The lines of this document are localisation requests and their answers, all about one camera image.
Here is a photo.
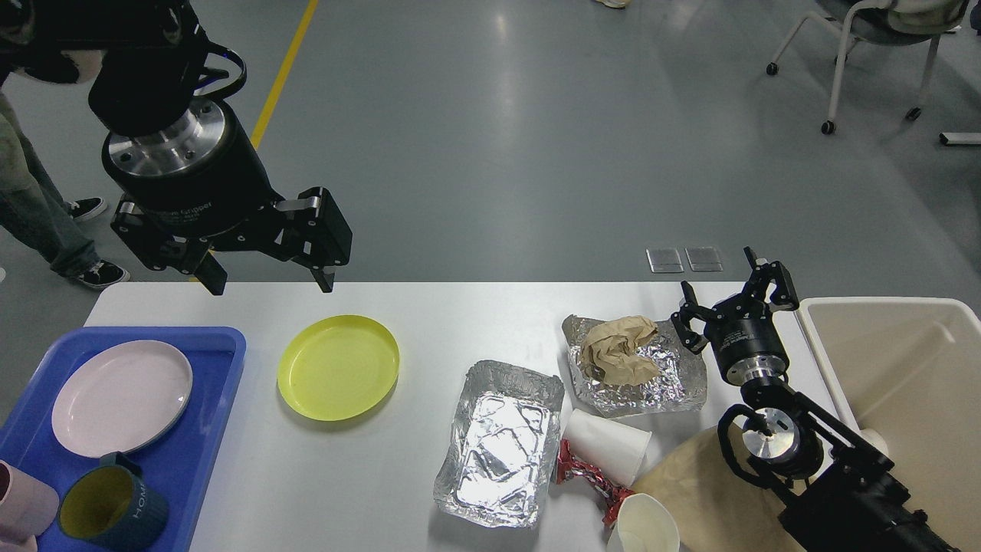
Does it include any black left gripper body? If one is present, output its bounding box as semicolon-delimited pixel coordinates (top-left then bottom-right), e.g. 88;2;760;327
102;98;281;247

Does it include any teal mug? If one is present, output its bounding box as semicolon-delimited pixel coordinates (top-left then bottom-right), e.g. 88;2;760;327
57;452;169;551

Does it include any crumpled brown paper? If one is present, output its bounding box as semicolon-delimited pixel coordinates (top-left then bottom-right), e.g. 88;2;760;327
581;315;660;386

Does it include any white rolling chair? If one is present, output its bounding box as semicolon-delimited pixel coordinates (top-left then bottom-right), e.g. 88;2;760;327
765;1;969;136

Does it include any lying white paper cup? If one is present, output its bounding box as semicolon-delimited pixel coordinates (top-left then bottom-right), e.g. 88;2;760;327
562;409;652;487

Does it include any right floor metal plate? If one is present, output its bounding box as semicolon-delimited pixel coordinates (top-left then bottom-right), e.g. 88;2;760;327
684;247;724;272

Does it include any left floor metal plate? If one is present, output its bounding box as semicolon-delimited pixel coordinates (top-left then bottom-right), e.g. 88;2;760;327
645;248;684;274

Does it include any yellow plastic plate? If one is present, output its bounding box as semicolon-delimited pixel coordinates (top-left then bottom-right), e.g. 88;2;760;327
277;314;402;422

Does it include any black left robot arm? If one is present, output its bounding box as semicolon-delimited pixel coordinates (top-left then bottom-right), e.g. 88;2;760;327
2;1;353;296

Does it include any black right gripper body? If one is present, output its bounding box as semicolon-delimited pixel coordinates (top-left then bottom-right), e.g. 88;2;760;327
704;312;789;386

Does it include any red snack wrapper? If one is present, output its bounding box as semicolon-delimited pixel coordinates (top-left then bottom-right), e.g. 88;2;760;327
554;438;635;530

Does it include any pink plate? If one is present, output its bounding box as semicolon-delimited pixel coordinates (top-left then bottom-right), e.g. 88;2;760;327
51;340;194;458

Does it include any blue plastic tray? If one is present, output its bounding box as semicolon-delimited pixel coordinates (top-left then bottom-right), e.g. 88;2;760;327
1;327;246;551

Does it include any aluminium foil tray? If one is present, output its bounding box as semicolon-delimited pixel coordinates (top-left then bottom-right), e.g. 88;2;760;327
432;360;565;530

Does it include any beige plastic bin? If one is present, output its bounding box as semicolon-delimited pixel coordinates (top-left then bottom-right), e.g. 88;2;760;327
796;297;980;551

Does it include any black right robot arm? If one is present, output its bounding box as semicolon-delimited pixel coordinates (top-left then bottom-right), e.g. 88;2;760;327
671;248;953;551

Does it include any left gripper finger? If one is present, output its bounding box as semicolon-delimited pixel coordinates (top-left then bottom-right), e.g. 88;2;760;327
261;186;353;293
111;202;228;296

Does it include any brown paper bag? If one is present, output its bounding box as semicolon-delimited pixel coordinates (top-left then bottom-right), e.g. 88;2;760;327
633;426;803;551

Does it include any pink mug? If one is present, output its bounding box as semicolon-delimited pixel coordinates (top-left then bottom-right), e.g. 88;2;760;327
1;461;60;551

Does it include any upright white paper cup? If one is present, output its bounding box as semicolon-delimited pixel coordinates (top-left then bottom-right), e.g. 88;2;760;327
605;494;681;551

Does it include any floor metal plate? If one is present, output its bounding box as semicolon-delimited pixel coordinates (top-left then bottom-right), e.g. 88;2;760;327
645;248;684;274
684;247;724;272

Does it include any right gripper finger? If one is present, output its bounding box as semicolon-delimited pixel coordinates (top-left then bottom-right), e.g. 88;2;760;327
742;247;799;315
671;281;721;354

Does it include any crumpled foil sheet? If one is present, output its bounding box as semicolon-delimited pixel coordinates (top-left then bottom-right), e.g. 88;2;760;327
562;315;707;419

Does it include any metal bar on floor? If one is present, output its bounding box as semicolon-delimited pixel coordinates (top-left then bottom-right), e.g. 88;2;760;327
939;130;981;146

